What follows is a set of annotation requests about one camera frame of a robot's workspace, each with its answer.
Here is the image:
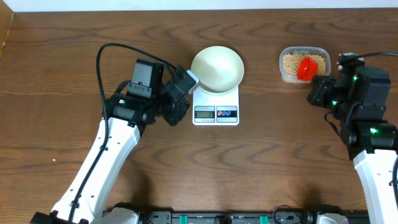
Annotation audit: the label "red plastic measuring scoop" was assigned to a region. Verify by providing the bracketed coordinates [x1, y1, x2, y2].
[297, 57, 318, 82]

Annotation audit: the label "white digital kitchen scale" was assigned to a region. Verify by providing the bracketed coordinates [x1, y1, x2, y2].
[192, 87, 240, 126]

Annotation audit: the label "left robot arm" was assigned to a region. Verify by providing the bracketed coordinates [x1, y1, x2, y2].
[31, 59, 200, 224]

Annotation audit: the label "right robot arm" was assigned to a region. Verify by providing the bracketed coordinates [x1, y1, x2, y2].
[307, 66, 397, 223]

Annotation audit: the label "white ceramic bowl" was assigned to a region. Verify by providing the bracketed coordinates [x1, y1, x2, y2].
[191, 46, 244, 95]

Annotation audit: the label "clear plastic soybean container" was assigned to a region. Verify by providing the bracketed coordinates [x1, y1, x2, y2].
[279, 47, 331, 83]

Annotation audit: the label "soybeans in container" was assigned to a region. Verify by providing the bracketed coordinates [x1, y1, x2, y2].
[282, 54, 326, 76]

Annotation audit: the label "cardboard box edge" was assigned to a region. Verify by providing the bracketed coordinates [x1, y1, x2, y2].
[0, 0, 14, 55]

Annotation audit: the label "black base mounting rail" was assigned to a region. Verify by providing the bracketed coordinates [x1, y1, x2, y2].
[102, 210, 371, 224]

